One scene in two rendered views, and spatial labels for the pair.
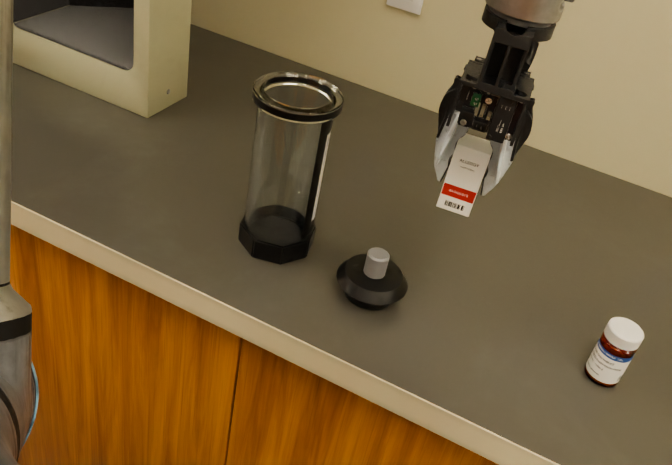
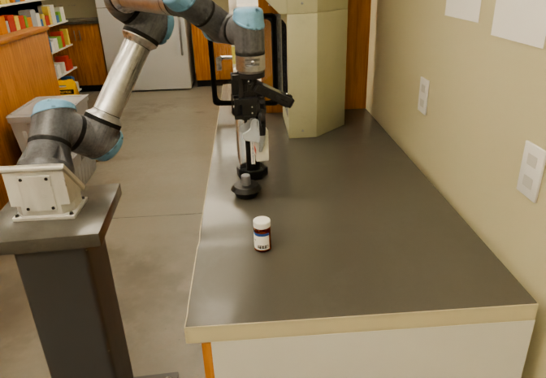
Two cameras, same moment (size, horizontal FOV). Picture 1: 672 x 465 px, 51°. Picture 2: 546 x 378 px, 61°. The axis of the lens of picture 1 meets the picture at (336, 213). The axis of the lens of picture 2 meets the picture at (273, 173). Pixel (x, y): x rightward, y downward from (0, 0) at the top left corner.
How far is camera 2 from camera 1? 130 cm
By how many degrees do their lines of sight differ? 60
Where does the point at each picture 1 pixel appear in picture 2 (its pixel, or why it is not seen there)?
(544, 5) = (238, 64)
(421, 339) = (233, 209)
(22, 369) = (101, 131)
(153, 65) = (292, 115)
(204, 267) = (221, 171)
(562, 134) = (464, 195)
